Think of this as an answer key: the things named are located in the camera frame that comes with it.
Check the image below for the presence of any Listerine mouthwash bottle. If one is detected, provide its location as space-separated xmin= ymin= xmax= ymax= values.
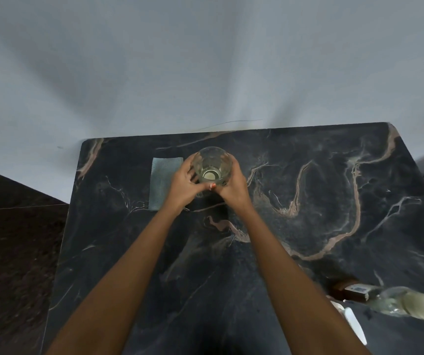
xmin=330 ymin=279 xmax=420 ymax=318

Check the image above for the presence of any black marble table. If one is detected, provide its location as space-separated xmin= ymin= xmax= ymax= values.
xmin=41 ymin=121 xmax=424 ymax=355

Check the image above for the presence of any grey-green cloth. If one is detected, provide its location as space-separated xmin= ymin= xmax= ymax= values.
xmin=148 ymin=157 xmax=184 ymax=213

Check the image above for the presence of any person's left forearm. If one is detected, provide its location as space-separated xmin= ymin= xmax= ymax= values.
xmin=45 ymin=205 xmax=181 ymax=355

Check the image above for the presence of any person's right forearm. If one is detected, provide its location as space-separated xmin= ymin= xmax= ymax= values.
xmin=238 ymin=207 xmax=372 ymax=355

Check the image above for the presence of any person's right hand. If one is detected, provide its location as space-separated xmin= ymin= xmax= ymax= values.
xmin=214 ymin=157 xmax=254 ymax=215

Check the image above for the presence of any clear drinking glass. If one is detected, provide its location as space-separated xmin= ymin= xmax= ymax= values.
xmin=191 ymin=146 xmax=233 ymax=198

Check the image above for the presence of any person's left hand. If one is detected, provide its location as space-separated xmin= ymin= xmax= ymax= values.
xmin=159 ymin=153 xmax=217 ymax=215

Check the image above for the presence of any white pump dispenser head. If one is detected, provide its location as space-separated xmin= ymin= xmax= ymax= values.
xmin=329 ymin=299 xmax=368 ymax=346

